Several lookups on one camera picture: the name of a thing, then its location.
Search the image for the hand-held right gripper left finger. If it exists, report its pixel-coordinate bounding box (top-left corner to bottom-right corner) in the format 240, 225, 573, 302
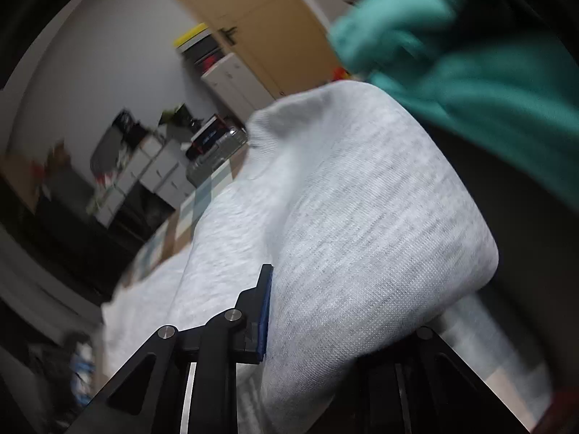
65, 263, 275, 434

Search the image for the white drawer cabinet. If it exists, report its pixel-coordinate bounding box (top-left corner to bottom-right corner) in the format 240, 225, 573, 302
86, 136, 193, 229

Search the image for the grey box with red print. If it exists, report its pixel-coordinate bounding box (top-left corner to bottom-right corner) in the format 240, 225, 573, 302
199, 54, 227, 73

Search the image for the grey curved chair back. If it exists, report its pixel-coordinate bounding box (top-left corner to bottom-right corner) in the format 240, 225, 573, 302
89, 123, 133, 173

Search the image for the teal garment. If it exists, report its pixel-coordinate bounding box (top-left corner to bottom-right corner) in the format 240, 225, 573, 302
326, 0, 579, 202

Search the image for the yellow lid shoe box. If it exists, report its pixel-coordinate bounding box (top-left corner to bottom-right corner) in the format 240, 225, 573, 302
173, 22, 210, 50

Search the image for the black shoe box red stripe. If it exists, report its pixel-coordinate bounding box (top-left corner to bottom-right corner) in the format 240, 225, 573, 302
189, 115, 229, 160

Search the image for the checkered blanket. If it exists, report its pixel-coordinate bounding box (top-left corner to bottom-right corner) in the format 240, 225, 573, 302
120, 147, 256, 292

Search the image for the heather grey sweatshirt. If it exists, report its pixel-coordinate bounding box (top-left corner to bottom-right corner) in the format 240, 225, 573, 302
100, 80, 502, 434

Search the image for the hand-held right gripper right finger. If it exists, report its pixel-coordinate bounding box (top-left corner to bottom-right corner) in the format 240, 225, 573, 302
356, 327, 531, 434

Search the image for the white suitcase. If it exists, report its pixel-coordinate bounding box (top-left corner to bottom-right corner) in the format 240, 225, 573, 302
200, 51, 278, 123

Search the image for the wooden door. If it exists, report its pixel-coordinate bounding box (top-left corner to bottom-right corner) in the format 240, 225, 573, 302
151, 0, 343, 101

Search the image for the dark cabinet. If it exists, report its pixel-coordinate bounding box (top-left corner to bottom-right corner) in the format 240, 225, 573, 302
0, 174, 177, 301

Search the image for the tall black box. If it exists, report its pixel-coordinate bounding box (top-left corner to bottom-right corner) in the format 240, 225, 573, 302
112, 108, 149, 149

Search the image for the dark wrapped bouquet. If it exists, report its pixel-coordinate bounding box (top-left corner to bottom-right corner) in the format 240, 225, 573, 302
157, 103, 196, 131

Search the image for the cardboard box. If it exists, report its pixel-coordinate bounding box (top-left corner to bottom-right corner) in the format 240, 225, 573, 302
45, 142, 73, 168

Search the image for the silver suitcase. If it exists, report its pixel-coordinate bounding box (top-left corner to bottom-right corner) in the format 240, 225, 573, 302
185, 127, 250, 189

